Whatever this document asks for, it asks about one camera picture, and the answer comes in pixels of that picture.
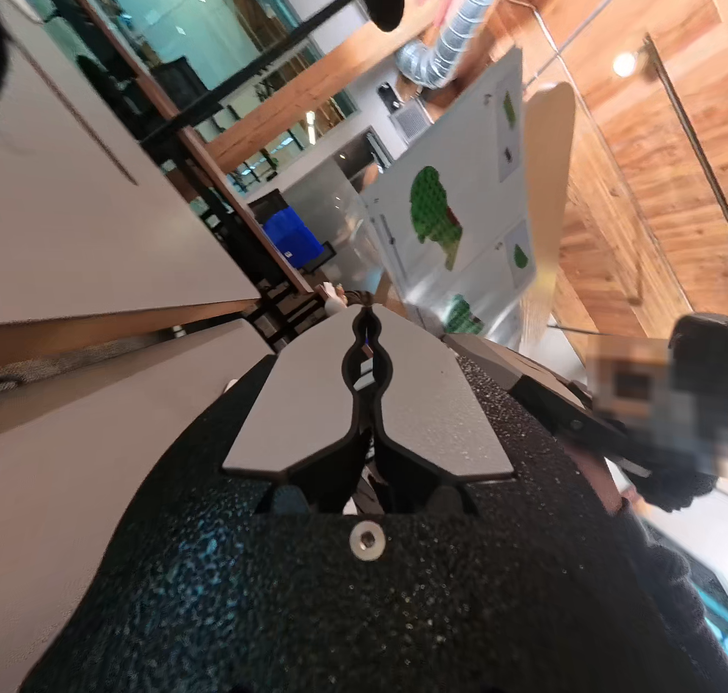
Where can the round ceiling light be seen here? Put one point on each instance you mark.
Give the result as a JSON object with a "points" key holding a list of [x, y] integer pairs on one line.
{"points": [[624, 64]]}

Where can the grey table with wooden edge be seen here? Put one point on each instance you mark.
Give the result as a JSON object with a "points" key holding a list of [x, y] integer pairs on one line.
{"points": [[85, 238]]}

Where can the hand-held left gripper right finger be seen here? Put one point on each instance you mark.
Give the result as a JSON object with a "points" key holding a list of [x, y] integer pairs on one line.
{"points": [[438, 414]]}

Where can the wooden pillar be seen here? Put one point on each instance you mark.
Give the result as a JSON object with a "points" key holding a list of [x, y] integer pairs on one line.
{"points": [[296, 101]]}

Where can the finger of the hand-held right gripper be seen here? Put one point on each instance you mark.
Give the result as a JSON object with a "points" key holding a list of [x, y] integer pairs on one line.
{"points": [[551, 383], [483, 354]]}

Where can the large silver duct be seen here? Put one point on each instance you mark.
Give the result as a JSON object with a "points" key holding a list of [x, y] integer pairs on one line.
{"points": [[455, 33]]}

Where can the white crumpled paper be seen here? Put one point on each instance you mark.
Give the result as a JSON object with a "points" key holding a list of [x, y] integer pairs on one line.
{"points": [[335, 300]]}

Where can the instruction booklet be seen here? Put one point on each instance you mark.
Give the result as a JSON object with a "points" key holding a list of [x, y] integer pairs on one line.
{"points": [[472, 153]]}

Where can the person's right hand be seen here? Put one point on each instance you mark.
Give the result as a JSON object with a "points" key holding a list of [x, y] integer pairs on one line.
{"points": [[597, 477]]}

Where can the stack of blue bins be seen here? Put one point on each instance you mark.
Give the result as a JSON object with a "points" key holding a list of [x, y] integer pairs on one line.
{"points": [[293, 238]]}

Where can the white air vent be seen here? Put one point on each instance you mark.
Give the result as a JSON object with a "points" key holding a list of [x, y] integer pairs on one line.
{"points": [[409, 121]]}

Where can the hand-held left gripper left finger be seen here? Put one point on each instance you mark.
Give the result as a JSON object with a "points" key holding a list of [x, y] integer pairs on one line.
{"points": [[296, 408]]}

